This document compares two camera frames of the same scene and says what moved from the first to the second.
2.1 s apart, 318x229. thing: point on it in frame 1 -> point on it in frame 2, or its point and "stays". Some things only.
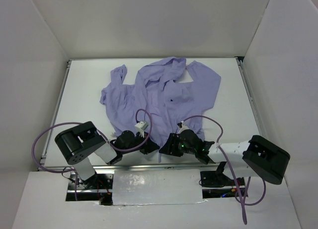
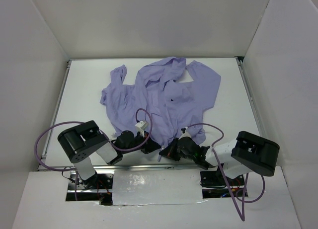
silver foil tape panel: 157,187 stays
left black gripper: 148,144 stays
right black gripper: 168,145 -> 172,151
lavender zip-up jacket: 157,101 stays
